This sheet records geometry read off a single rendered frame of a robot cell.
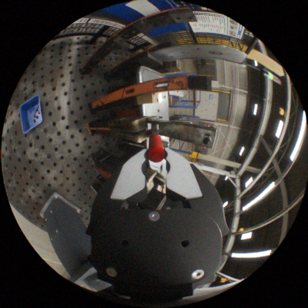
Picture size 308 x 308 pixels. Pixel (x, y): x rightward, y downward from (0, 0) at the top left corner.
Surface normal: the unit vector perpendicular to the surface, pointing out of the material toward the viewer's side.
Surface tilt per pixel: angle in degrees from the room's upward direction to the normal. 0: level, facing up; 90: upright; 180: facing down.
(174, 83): 90
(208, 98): 90
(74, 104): 0
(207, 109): 90
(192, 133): 99
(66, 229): 90
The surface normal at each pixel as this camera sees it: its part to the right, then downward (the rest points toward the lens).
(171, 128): -0.64, 0.44
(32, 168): 0.86, 0.22
